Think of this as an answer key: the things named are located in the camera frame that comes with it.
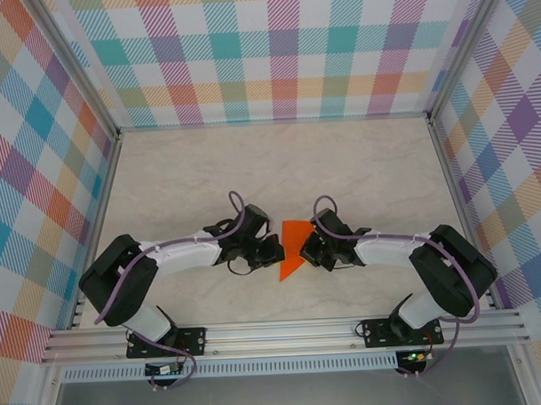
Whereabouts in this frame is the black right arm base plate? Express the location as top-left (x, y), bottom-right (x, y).
top-left (361, 314), bottom-right (445, 349)

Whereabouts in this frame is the grey metal panel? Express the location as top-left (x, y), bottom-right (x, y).
top-left (49, 364), bottom-right (528, 405)

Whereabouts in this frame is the tall aluminium frame post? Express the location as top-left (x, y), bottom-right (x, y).
top-left (20, 0), bottom-right (123, 146)
top-left (421, 0), bottom-right (515, 123)

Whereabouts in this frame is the aluminium back rail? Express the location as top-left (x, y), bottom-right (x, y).
top-left (115, 111), bottom-right (431, 131)

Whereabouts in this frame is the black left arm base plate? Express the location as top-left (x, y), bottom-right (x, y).
top-left (124, 327), bottom-right (209, 360)

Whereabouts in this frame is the orange paper sheet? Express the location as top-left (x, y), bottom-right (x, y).
top-left (276, 218), bottom-right (319, 283)

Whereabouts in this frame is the aluminium front mounting rail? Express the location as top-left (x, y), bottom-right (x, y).
top-left (38, 307), bottom-right (532, 366)

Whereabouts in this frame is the aluminium side rail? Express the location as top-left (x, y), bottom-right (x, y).
top-left (63, 130), bottom-right (130, 330)
top-left (426, 112), bottom-right (502, 314)

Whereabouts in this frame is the slotted grey cable duct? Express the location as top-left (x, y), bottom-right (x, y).
top-left (61, 351), bottom-right (400, 383)

